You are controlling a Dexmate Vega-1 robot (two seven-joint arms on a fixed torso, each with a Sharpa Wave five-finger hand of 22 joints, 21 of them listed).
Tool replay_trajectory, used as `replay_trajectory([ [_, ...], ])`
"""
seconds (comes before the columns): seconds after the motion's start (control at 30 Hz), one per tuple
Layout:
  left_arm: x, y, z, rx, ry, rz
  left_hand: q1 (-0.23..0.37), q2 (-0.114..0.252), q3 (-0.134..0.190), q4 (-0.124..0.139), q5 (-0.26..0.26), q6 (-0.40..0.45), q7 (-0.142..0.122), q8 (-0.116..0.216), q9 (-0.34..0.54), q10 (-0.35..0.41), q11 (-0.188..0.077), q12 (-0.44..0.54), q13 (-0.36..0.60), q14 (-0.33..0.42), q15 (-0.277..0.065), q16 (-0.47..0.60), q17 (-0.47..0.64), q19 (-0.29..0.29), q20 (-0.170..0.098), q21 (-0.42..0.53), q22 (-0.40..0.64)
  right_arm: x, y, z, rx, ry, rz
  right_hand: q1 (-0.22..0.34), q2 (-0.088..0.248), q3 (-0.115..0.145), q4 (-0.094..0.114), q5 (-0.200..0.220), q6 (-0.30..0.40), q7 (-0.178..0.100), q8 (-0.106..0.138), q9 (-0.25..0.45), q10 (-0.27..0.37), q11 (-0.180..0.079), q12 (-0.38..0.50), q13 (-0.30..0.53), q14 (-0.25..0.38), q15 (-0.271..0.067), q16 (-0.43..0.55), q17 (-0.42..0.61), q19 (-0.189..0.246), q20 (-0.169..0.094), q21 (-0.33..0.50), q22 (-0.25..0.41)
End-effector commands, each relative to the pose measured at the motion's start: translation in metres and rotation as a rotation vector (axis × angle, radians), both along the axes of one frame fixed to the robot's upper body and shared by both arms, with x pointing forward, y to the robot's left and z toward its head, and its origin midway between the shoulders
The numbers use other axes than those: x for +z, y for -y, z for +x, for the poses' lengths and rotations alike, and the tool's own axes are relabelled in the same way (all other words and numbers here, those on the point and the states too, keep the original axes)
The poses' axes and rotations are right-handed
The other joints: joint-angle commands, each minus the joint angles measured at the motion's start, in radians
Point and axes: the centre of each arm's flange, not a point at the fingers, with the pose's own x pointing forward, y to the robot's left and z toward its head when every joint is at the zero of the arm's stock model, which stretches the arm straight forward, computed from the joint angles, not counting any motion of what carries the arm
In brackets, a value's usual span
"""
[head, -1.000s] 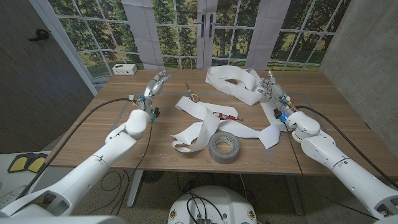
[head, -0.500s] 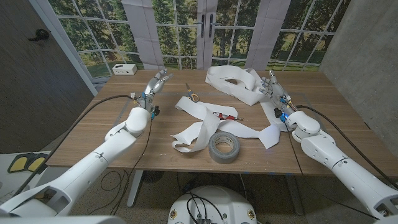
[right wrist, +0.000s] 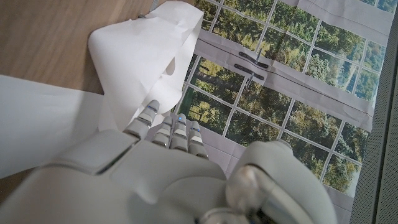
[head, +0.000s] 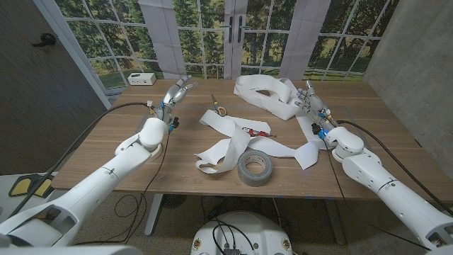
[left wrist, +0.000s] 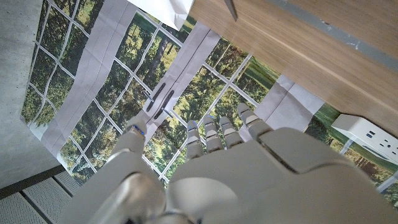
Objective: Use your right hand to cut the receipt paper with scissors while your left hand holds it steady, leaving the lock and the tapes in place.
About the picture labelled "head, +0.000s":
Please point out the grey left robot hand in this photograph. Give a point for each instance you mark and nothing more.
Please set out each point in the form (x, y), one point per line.
(170, 106)

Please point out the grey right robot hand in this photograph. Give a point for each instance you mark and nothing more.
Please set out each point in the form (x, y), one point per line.
(316, 110)

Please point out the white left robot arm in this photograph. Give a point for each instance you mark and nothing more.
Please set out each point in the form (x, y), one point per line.
(88, 184)

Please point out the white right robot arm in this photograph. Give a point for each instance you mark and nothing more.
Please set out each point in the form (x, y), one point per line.
(389, 187)

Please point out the long white receipt paper strip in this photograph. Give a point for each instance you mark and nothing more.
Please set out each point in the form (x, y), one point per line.
(233, 141)

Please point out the white power box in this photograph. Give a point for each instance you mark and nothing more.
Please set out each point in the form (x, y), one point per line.
(141, 79)

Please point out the printed window forest backdrop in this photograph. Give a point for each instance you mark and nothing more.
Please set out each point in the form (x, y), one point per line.
(265, 35)

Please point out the black round floor object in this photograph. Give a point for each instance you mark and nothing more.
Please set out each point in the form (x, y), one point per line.
(173, 200)

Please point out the white table leg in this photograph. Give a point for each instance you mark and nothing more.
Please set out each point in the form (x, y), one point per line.
(153, 216)

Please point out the grey table leg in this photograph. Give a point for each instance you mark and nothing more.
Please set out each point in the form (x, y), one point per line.
(336, 223)

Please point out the white robot torso base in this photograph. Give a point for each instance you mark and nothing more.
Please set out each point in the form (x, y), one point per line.
(265, 233)

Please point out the yellow black foot pedal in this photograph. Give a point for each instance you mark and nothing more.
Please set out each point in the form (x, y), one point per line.
(21, 187)
(44, 187)

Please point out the white robot torso edge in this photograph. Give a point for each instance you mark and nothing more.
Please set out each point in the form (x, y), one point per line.
(70, 251)

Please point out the white floor board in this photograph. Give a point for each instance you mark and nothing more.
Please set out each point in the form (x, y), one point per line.
(4, 187)

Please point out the grey duct tape roll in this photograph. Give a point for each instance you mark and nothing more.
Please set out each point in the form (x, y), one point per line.
(247, 177)

